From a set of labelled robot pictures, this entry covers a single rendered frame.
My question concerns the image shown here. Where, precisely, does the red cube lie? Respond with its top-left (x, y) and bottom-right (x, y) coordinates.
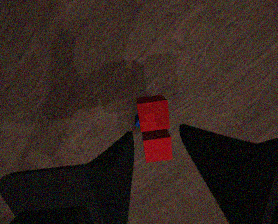
top-left (142, 129), bottom-right (172, 163)
top-left (137, 95), bottom-right (170, 132)

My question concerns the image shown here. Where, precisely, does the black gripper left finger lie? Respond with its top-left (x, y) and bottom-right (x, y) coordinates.
top-left (0, 131), bottom-right (134, 224)

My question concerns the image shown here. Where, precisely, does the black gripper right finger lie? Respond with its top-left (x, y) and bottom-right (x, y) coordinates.
top-left (179, 124), bottom-right (278, 224)

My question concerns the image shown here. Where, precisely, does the blue cube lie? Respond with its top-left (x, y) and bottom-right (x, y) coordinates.
top-left (135, 113), bottom-right (140, 129)

